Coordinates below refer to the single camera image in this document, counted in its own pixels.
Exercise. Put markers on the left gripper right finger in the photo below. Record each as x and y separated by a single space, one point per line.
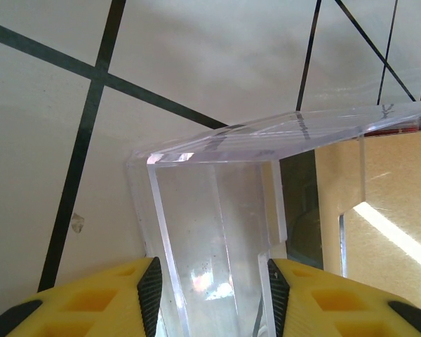
337 309

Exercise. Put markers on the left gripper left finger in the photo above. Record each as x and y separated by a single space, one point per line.
91 309

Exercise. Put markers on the red VIP card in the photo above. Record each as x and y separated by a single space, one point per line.
400 130

